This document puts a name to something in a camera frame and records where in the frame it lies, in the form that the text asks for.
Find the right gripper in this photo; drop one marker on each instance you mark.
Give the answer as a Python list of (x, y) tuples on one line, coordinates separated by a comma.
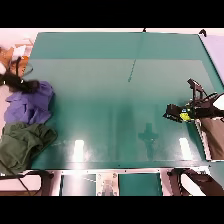
[(174, 111)]

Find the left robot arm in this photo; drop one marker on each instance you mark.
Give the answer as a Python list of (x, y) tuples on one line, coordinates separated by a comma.
[(47, 184)]

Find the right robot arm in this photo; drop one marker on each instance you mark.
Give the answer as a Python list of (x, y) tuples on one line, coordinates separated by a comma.
[(207, 111)]

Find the purple shirt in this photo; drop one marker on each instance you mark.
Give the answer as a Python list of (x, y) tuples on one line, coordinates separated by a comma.
[(30, 106)]

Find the dark green garment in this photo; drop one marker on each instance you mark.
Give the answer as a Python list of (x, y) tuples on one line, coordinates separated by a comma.
[(23, 144)]

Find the black garment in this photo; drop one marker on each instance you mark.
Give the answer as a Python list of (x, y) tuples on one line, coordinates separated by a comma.
[(20, 85)]

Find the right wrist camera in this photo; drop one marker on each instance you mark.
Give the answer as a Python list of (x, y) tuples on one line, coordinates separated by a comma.
[(196, 88)]

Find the silver frame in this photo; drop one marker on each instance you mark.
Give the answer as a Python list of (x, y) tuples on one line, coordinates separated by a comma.
[(107, 184)]

